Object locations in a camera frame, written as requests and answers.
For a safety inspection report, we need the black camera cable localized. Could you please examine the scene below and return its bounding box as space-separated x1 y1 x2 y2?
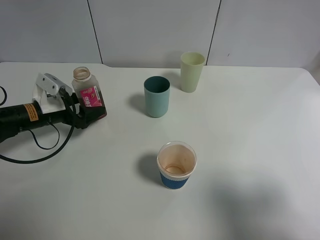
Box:
0 86 77 165

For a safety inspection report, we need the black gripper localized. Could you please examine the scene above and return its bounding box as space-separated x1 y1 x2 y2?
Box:
44 93 107 129

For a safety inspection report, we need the drink bottle with pink label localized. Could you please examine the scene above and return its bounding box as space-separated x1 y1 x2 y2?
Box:
72 66 107 120

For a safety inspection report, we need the pale green plastic cup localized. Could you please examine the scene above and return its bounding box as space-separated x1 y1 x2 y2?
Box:
180 52 206 93

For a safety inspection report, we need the clear cup with blue sleeve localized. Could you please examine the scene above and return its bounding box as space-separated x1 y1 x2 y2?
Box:
156 141 197 190

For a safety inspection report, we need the teal blue plastic cup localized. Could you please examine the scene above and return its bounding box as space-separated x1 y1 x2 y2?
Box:
143 76 171 118

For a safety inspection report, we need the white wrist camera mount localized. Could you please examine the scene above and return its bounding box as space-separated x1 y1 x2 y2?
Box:
32 73 73 114

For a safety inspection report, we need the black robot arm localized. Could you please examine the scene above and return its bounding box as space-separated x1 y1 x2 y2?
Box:
0 101 107 142

